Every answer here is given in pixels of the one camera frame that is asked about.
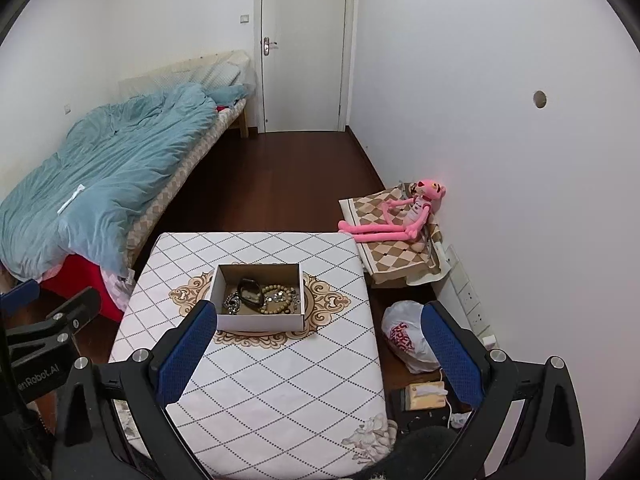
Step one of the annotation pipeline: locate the thick silver chain bracelet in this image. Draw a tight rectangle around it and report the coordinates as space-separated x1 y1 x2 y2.
221 289 244 316

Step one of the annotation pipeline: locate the teal duvet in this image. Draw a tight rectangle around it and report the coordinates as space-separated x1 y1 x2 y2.
1 82 220 281

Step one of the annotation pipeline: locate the wooden tissue box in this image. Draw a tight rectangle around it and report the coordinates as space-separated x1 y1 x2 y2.
405 382 448 411

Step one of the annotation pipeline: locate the white cardboard box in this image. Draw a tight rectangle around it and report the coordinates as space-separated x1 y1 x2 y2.
207 263 306 334

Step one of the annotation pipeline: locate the white plastic bag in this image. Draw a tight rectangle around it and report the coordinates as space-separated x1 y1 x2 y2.
381 300 440 374

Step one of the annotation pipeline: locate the patterned white tablecloth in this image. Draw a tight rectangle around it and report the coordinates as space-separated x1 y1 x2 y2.
111 232 397 479

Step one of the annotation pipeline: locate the black wristband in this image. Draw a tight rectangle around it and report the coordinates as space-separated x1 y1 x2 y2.
236 278 265 311

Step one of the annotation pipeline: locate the white power strip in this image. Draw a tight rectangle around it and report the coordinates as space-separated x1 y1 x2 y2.
445 244 497 346

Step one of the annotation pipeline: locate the checkered brown cushion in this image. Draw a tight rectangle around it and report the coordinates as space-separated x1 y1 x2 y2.
337 179 451 286

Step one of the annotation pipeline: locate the pink panther plush toy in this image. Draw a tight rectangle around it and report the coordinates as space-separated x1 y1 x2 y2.
337 179 447 244

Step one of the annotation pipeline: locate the striped pillow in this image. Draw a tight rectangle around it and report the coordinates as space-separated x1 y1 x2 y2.
198 51 256 93

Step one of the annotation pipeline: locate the bed with patterned mattress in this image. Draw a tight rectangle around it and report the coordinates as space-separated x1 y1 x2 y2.
118 50 255 266

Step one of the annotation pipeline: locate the white door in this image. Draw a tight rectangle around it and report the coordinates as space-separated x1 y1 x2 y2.
254 0 355 133

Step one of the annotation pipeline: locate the wooden bead bracelet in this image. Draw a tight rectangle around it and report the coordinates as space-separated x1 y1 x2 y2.
257 284 296 316

